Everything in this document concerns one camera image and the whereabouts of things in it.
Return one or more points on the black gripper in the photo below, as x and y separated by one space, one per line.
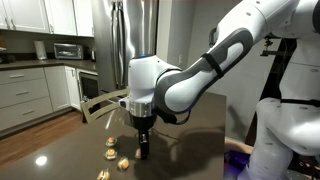
143 123

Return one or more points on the hamburger toy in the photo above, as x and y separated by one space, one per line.
110 153
104 175
111 141
123 164
137 153

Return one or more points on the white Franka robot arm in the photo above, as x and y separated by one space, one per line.
200 76

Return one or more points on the wooden chair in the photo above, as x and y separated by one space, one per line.
100 100

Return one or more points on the black built-in appliance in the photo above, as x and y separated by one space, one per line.
89 86

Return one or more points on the white lower cabinet doors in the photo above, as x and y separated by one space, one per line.
63 86

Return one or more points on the small dark kettle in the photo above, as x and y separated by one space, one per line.
93 55

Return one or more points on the stainless steel refrigerator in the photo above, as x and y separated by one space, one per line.
133 40

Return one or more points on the silver toaster oven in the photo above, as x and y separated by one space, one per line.
68 51

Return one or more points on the white lower drawer cabinet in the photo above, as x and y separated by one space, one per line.
23 96

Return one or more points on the dark kitchen countertop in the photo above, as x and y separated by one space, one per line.
33 63

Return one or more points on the white paper towel roll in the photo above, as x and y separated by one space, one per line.
40 50

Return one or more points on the white upper kitchen cabinets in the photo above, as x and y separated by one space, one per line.
43 15

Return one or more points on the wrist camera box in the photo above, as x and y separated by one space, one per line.
124 102

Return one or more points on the black camera stand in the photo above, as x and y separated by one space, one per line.
281 56

